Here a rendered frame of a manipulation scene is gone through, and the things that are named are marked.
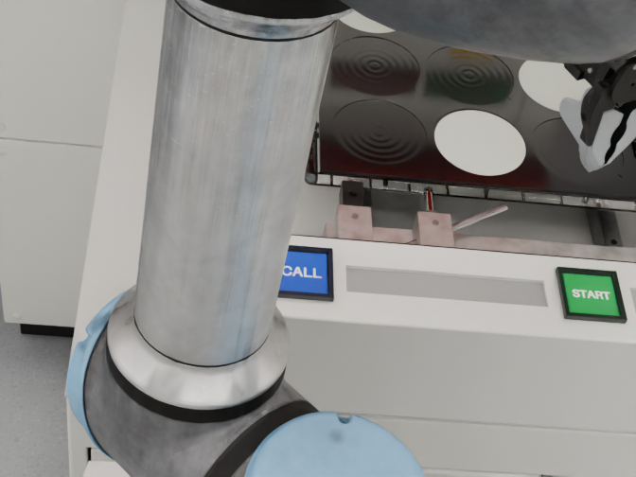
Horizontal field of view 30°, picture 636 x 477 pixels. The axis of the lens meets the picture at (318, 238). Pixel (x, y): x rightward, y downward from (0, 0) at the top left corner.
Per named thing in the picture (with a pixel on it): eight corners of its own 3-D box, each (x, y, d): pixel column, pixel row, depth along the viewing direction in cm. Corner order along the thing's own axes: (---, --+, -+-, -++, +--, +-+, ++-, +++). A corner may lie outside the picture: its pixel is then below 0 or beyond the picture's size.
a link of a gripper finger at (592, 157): (560, 136, 112) (591, 61, 106) (598, 178, 109) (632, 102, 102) (535, 144, 111) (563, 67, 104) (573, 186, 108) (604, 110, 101)
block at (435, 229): (412, 229, 120) (417, 209, 117) (445, 232, 120) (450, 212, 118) (416, 291, 114) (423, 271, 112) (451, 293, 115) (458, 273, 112)
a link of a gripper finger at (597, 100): (605, 126, 107) (637, 50, 100) (617, 139, 106) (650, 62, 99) (564, 138, 105) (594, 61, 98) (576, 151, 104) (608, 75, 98)
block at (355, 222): (333, 222, 119) (337, 203, 116) (366, 225, 119) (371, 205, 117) (334, 285, 113) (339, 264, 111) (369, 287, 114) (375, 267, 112)
